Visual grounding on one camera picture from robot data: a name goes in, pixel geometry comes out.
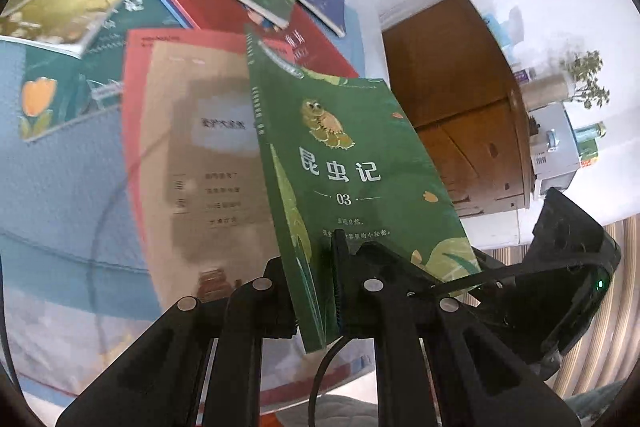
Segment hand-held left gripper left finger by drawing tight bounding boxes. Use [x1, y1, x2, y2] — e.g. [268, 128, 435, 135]
[55, 256, 301, 427]

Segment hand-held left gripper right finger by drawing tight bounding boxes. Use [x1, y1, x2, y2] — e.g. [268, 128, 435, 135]
[331, 231, 582, 427]

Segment green beetle cover book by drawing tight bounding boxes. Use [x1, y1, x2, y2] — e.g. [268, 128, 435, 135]
[245, 26, 482, 354]

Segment pink book tan cover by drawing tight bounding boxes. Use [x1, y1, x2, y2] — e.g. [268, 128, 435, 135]
[121, 28, 296, 313]

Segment red book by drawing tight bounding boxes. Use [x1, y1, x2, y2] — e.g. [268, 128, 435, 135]
[157, 0, 361, 80]

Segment teal tulip cover book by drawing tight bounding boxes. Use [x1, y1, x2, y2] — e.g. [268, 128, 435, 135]
[19, 0, 193, 142]

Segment rabbit meadow cover book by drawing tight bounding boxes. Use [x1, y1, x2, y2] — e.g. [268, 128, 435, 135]
[0, 0, 151, 60]

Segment white appliance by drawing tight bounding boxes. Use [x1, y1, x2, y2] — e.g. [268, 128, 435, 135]
[529, 102, 583, 202]

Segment green box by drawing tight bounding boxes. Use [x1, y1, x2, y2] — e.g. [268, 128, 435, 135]
[575, 122, 608, 168]

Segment small green plant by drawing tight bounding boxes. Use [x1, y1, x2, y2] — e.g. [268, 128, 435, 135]
[559, 49, 612, 108]

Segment brown wooden cabinet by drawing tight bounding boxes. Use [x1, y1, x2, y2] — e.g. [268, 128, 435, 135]
[381, 0, 533, 219]

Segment blue textured mat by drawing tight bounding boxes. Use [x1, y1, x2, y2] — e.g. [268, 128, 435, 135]
[0, 19, 381, 400]

